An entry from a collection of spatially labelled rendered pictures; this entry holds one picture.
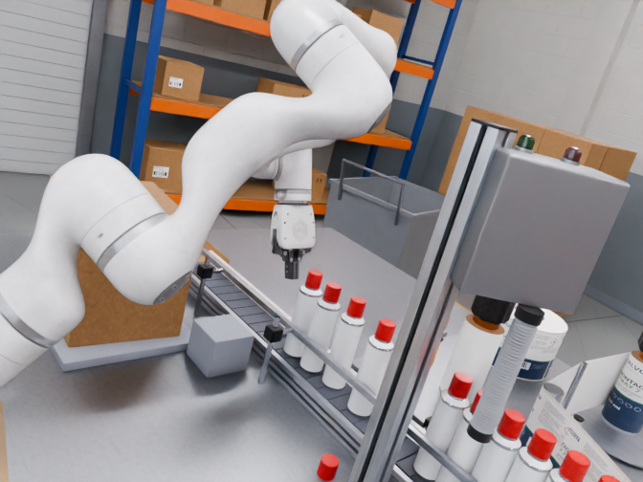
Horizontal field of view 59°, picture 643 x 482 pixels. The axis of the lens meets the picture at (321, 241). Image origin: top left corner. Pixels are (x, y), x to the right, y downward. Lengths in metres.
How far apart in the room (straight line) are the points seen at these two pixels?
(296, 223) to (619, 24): 5.04
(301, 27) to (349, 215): 2.67
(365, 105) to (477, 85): 6.10
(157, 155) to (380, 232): 2.00
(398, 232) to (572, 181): 2.57
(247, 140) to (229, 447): 0.57
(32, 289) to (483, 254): 0.58
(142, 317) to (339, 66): 0.71
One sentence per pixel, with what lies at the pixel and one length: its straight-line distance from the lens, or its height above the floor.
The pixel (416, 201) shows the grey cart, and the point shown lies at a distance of 4.10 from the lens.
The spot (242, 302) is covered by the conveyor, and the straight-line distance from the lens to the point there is 1.48.
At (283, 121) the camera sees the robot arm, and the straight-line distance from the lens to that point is 0.80.
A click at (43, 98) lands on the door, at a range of 5.03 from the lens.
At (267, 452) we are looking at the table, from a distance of 1.11.
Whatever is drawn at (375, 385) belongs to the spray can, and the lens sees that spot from 1.14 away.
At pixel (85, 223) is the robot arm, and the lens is 0.81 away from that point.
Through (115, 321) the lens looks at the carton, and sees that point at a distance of 1.26.
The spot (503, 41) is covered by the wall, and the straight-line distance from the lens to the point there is 6.82.
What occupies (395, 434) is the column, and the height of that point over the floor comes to 1.02.
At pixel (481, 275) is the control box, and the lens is 0.77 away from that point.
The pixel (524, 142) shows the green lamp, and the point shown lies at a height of 1.49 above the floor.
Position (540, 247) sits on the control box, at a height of 1.37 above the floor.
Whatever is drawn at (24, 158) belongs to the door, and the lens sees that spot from 5.13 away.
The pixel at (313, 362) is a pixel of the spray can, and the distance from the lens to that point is 1.24.
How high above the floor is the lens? 1.54
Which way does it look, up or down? 18 degrees down
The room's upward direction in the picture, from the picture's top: 15 degrees clockwise
